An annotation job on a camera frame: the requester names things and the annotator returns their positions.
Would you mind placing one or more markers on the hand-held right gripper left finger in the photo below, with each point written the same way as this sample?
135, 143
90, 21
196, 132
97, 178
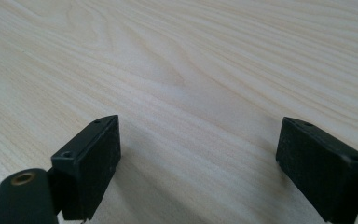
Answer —
90, 168

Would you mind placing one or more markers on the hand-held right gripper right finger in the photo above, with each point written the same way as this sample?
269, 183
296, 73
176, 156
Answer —
320, 168

